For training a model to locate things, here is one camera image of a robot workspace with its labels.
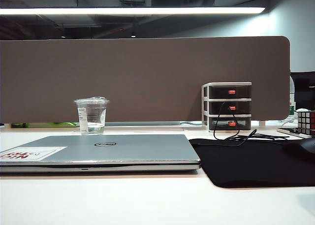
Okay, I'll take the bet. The clear plastic cup with lid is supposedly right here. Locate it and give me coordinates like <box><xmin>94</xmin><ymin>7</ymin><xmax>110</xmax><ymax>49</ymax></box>
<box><xmin>73</xmin><ymin>96</ymin><xmax>110</xmax><ymax>136</ymax></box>

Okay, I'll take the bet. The silver closed laptop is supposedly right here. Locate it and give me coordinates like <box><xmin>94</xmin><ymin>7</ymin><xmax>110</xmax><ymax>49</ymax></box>
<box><xmin>0</xmin><ymin>133</ymin><xmax>202</xmax><ymax>174</ymax></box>

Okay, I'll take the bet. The white red laptop sticker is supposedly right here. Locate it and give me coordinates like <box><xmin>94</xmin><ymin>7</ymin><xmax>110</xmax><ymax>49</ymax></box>
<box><xmin>0</xmin><ymin>146</ymin><xmax>68</xmax><ymax>161</ymax></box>

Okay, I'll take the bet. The brown fabric desk partition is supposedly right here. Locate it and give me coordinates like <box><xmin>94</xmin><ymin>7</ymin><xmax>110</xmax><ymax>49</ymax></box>
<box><xmin>0</xmin><ymin>35</ymin><xmax>291</xmax><ymax>124</ymax></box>

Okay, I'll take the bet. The white black three-drawer organizer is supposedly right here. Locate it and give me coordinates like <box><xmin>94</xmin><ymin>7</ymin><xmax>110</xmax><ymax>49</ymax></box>
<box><xmin>201</xmin><ymin>81</ymin><xmax>253</xmax><ymax>133</ymax></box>

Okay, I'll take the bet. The green object behind partition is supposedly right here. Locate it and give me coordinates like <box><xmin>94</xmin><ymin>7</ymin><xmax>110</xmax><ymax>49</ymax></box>
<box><xmin>10</xmin><ymin>121</ymin><xmax>77</xmax><ymax>129</ymax></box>

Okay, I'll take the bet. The long white ceiling light strip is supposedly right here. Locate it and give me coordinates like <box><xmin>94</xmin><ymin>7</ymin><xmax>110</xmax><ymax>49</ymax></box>
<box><xmin>0</xmin><ymin>6</ymin><xmax>267</xmax><ymax>15</ymax></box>

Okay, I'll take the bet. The black mouse pad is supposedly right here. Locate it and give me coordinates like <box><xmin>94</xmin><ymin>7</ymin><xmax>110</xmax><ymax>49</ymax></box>
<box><xmin>188</xmin><ymin>137</ymin><xmax>315</xmax><ymax>189</ymax></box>

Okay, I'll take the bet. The flat dark rectangular device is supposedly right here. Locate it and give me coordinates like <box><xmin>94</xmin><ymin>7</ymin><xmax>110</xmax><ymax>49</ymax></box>
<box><xmin>276</xmin><ymin>127</ymin><xmax>315</xmax><ymax>139</ymax></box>

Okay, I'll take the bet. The white bottle with green label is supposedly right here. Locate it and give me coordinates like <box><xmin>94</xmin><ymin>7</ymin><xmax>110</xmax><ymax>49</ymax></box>
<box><xmin>289</xmin><ymin>74</ymin><xmax>296</xmax><ymax>118</ymax></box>

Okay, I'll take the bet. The black monitor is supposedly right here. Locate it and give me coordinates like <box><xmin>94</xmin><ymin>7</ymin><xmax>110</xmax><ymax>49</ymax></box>
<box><xmin>290</xmin><ymin>71</ymin><xmax>315</xmax><ymax>111</ymax></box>

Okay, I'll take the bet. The black Rubik's cube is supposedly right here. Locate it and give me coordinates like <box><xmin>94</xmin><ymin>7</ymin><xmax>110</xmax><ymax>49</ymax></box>
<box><xmin>296</xmin><ymin>109</ymin><xmax>315</xmax><ymax>135</ymax></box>

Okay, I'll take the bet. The black computer mouse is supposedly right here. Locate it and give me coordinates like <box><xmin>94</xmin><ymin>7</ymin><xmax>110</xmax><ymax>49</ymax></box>
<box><xmin>282</xmin><ymin>136</ymin><xmax>315</xmax><ymax>162</ymax></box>

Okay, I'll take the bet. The thin black cable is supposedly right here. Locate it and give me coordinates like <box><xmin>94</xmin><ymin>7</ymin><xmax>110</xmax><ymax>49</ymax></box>
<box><xmin>213</xmin><ymin>101</ymin><xmax>291</xmax><ymax>147</ymax></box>

